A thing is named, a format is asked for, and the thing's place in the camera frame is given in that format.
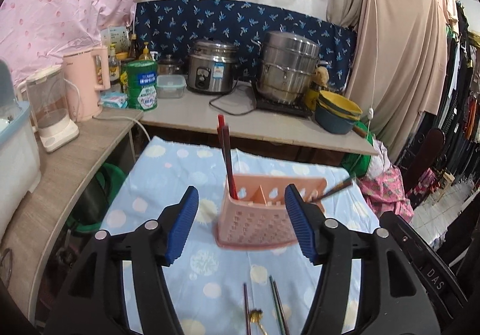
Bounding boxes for brown fuzzy object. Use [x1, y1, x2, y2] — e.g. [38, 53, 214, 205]
[313, 67, 330, 90]

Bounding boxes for rack of hanging clothes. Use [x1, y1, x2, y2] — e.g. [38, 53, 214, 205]
[397, 0, 480, 264]

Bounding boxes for pink floral garment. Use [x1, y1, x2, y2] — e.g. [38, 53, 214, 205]
[360, 166, 415, 224]

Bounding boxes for green plastic bucket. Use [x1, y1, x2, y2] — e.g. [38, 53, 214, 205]
[71, 162, 127, 236]

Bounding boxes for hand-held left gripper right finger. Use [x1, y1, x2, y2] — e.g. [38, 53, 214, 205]
[284, 183, 441, 335]

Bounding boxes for navy printed cloth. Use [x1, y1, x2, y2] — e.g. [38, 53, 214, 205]
[134, 0, 357, 92]

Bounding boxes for maroon chopstick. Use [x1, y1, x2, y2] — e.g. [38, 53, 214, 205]
[273, 280, 291, 335]

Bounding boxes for stacked steel steamer pot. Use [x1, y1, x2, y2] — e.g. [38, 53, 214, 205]
[257, 30, 321, 105]

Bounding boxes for white glass-jug appliance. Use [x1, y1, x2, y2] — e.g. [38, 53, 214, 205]
[16, 65, 80, 153]

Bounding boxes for green tin can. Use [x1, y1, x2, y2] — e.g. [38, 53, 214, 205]
[125, 59, 159, 110]

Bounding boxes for black induction cooker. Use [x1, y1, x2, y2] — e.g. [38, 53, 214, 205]
[255, 94, 314, 119]

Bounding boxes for pink perforated utensil holder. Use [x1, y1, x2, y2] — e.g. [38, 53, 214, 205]
[214, 174, 328, 250]

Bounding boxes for steel rice cooker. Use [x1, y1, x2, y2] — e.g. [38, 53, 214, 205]
[186, 40, 239, 95]

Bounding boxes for green and maroon chopsticks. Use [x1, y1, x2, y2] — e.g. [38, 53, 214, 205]
[268, 275, 286, 335]

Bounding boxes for yellow-rimmed blue bowl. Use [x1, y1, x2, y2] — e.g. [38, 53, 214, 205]
[318, 90, 364, 119]

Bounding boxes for grey-blue plastic cover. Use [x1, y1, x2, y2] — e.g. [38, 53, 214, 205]
[0, 59, 19, 107]

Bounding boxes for yellow-lidded jar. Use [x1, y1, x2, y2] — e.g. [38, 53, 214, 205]
[116, 52, 130, 93]

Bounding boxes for yellow bag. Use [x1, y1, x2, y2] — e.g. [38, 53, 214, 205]
[304, 87, 320, 111]

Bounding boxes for white storage box blue rim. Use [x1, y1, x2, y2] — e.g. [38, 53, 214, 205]
[0, 100, 41, 234]

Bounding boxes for black power cable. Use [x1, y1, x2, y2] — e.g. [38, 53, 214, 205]
[209, 82, 259, 117]

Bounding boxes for pink electric kettle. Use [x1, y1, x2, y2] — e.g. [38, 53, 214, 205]
[62, 45, 112, 122]

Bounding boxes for dark chair back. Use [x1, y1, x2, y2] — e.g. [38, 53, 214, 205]
[403, 128, 447, 201]

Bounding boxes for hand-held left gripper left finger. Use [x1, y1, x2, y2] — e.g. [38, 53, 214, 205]
[45, 186, 199, 335]

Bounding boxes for beige curtain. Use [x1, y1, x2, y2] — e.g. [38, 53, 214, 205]
[326, 0, 449, 157]

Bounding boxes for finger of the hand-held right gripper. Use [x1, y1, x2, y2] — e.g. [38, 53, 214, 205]
[379, 210, 422, 264]

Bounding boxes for white paper carton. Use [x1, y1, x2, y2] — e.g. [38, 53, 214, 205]
[100, 26, 128, 54]

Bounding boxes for white power cord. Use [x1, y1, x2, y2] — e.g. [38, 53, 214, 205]
[94, 115, 151, 141]

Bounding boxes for blue basin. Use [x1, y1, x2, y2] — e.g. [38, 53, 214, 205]
[314, 106, 361, 134]

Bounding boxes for blue tissue packet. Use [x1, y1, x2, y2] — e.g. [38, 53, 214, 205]
[100, 92, 129, 109]

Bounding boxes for small lidded steel pot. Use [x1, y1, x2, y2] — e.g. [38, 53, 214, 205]
[157, 54, 184, 77]

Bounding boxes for gold flower-head spoon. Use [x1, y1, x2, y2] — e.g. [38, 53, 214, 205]
[249, 308, 267, 335]

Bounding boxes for white cord with switch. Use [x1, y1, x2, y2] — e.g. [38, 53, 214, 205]
[356, 0, 379, 135]

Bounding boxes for light blue printed tablecloth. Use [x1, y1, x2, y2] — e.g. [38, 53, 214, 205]
[99, 136, 381, 335]

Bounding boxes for glass food container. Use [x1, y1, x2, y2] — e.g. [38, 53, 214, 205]
[155, 74, 187, 99]

